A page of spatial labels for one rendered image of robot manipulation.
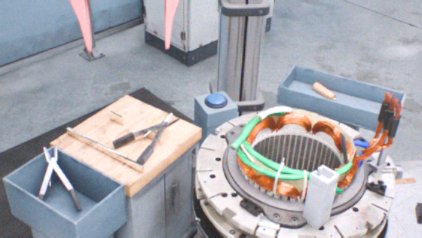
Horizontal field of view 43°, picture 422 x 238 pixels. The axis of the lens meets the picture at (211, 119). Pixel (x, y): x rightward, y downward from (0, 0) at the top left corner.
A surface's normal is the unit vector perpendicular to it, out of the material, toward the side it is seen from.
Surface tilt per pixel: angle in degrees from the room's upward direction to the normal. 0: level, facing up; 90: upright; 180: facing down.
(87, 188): 90
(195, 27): 90
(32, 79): 0
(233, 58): 90
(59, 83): 0
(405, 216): 0
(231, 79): 90
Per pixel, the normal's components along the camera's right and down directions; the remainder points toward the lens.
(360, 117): -0.44, 0.51
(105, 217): 0.82, 0.36
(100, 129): 0.04, -0.81
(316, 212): -0.72, 0.39
